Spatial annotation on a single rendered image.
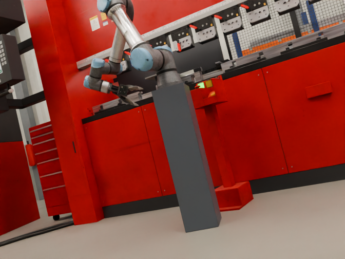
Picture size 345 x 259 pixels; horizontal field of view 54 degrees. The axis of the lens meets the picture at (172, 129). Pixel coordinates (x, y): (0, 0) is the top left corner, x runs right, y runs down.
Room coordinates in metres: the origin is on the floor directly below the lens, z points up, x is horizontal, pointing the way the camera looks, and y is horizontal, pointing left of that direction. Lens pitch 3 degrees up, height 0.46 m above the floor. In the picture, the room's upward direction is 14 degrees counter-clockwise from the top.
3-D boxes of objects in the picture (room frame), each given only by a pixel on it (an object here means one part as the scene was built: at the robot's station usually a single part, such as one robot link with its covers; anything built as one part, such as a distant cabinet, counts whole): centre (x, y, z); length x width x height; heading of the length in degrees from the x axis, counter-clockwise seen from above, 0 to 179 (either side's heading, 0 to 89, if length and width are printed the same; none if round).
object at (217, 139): (2.23, -0.27, 0.39); 0.06 x 0.06 x 0.54; 57
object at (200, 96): (2.23, -0.27, 0.75); 0.20 x 0.16 x 0.18; 57
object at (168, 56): (1.89, -0.04, 0.94); 0.13 x 0.12 x 0.14; 140
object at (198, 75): (2.70, -0.14, 0.92); 0.39 x 0.06 x 0.10; 66
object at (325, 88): (2.16, -0.96, 0.59); 0.15 x 0.02 x 0.07; 66
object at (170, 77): (1.90, -0.04, 0.82); 0.15 x 0.15 x 0.10
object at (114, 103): (2.95, 0.41, 0.92); 0.50 x 0.06 x 0.10; 66
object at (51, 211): (3.66, 1.13, 0.50); 0.51 x 0.50 x 1.00; 156
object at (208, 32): (2.57, -0.43, 1.26); 0.15 x 0.09 x 0.17; 66
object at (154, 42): (2.74, -0.07, 1.26); 0.15 x 0.09 x 0.17; 66
